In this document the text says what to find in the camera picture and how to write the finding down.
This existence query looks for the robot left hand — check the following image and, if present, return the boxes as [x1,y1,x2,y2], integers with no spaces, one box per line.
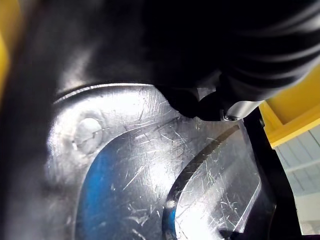
[139,0,320,123]

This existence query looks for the yellow shelf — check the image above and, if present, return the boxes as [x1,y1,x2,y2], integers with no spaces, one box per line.
[0,0,320,148]

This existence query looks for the black plastic housing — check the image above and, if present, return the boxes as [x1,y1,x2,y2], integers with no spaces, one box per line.
[0,0,303,240]

